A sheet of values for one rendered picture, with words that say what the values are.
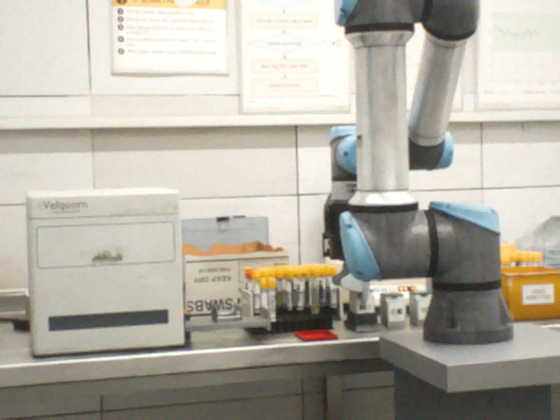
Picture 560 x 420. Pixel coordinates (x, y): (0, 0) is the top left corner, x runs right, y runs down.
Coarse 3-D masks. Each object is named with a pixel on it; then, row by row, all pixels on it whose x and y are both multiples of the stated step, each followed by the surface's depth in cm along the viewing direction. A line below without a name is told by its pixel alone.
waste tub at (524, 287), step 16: (512, 272) 226; (528, 272) 226; (544, 272) 214; (512, 288) 212; (528, 288) 213; (544, 288) 214; (512, 304) 212; (528, 304) 213; (544, 304) 214; (512, 320) 212; (528, 320) 213
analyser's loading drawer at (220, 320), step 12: (216, 312) 195; (228, 312) 201; (240, 312) 196; (264, 312) 199; (192, 324) 194; (204, 324) 194; (216, 324) 194; (228, 324) 195; (240, 324) 195; (252, 324) 196; (264, 324) 197
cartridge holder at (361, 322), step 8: (352, 312) 207; (376, 312) 207; (344, 320) 211; (352, 320) 207; (360, 320) 206; (368, 320) 206; (376, 320) 206; (352, 328) 206; (360, 328) 204; (368, 328) 204; (376, 328) 205
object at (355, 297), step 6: (354, 294) 206; (360, 294) 207; (372, 294) 207; (354, 300) 207; (360, 300) 206; (372, 300) 206; (354, 306) 207; (360, 306) 206; (366, 306) 206; (372, 306) 206; (354, 312) 207; (360, 312) 206; (366, 312) 206; (372, 312) 207
